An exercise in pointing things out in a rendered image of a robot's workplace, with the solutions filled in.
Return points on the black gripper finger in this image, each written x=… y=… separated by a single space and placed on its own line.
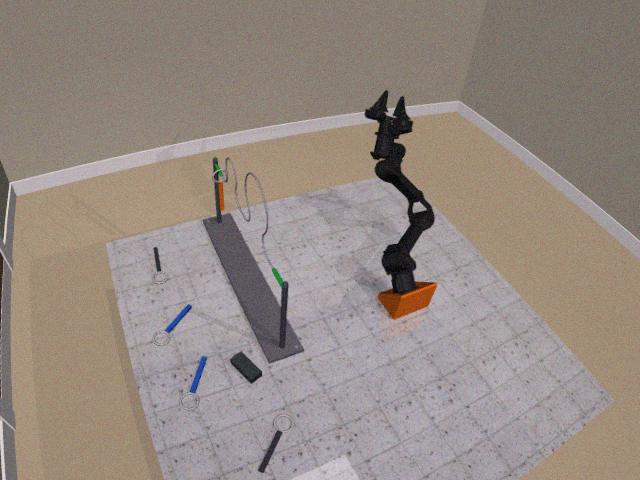
x=400 y=109
x=381 y=103

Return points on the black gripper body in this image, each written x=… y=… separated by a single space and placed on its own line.
x=381 y=118

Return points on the white loop with blue handle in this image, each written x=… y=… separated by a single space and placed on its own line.
x=195 y=384
x=173 y=324

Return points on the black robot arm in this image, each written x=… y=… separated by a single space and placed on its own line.
x=396 y=260

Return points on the orange handle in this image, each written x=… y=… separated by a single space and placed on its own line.
x=220 y=189

